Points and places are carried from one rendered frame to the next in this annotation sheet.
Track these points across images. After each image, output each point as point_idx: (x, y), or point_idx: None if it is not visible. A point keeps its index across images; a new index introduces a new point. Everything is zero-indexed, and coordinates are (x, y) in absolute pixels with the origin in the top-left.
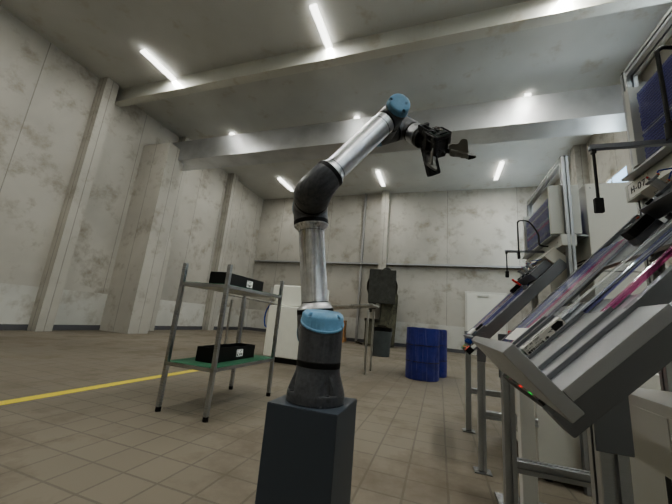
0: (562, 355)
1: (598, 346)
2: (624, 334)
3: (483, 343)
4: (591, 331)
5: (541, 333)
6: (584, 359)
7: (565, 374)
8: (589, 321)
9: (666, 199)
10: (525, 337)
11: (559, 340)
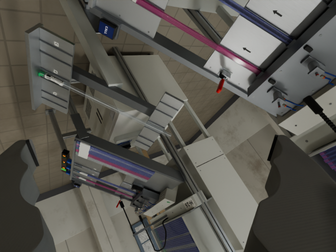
0: (50, 95)
1: (54, 104)
2: (58, 109)
3: (29, 82)
4: (59, 99)
5: (53, 82)
6: (50, 103)
7: (45, 101)
8: (63, 95)
9: (321, 25)
10: (54, 59)
11: (55, 87)
